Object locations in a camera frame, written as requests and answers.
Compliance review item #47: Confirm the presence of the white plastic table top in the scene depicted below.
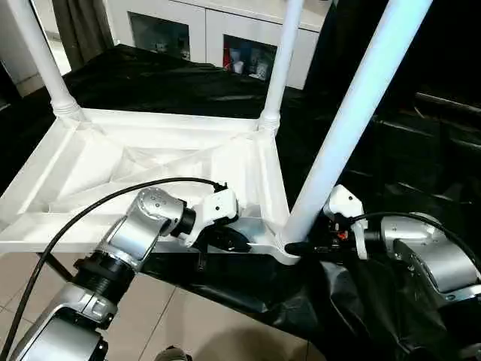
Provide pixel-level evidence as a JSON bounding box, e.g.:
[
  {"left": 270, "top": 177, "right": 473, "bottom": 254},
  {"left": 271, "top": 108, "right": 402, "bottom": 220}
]
[{"left": 0, "top": 108, "right": 300, "bottom": 265}]

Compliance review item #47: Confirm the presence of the white plastic table leg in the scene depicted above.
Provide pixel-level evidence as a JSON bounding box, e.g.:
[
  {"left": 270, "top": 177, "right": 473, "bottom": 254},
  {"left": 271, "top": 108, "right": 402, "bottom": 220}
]
[
  {"left": 258, "top": 0, "right": 305, "bottom": 135},
  {"left": 277, "top": 0, "right": 434, "bottom": 250},
  {"left": 6, "top": 0, "right": 83, "bottom": 121}
]

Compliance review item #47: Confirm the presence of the black stand pole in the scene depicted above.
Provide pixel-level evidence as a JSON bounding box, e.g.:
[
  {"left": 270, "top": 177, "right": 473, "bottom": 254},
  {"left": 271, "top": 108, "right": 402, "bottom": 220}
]
[{"left": 34, "top": 252, "right": 72, "bottom": 285}]

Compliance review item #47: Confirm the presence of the black plastic mat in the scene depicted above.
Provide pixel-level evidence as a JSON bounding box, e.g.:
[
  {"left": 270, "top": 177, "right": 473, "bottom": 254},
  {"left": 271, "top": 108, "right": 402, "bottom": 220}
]
[{"left": 0, "top": 41, "right": 481, "bottom": 361}]

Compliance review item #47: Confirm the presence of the black low bench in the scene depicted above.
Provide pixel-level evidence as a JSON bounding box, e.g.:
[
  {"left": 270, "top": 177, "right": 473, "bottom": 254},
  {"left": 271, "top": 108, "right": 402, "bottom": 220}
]
[{"left": 413, "top": 92, "right": 481, "bottom": 121}]

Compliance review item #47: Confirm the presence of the white glass-door cabinet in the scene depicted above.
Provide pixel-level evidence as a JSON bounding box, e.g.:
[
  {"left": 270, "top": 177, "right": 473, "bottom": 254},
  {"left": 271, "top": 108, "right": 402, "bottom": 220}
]
[{"left": 105, "top": 0, "right": 324, "bottom": 89}]

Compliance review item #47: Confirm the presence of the grey curtain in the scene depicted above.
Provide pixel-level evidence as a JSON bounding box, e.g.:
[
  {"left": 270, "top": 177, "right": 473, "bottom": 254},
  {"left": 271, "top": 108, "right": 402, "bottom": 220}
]
[{"left": 49, "top": 0, "right": 113, "bottom": 68}]

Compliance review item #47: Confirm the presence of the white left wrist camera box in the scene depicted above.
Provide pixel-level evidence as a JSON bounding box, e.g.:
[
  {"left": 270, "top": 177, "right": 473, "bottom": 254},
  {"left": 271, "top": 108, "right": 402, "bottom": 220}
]
[{"left": 179, "top": 188, "right": 240, "bottom": 247}]

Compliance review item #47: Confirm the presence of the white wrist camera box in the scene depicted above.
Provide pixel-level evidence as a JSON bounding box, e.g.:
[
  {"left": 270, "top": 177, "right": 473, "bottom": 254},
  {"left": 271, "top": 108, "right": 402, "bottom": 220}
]
[
  {"left": 179, "top": 188, "right": 240, "bottom": 247},
  {"left": 323, "top": 184, "right": 369, "bottom": 260}
]

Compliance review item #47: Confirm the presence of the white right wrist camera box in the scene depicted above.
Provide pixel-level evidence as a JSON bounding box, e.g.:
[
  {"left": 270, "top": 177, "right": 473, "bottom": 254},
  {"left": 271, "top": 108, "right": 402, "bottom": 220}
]
[{"left": 323, "top": 184, "right": 369, "bottom": 260}]

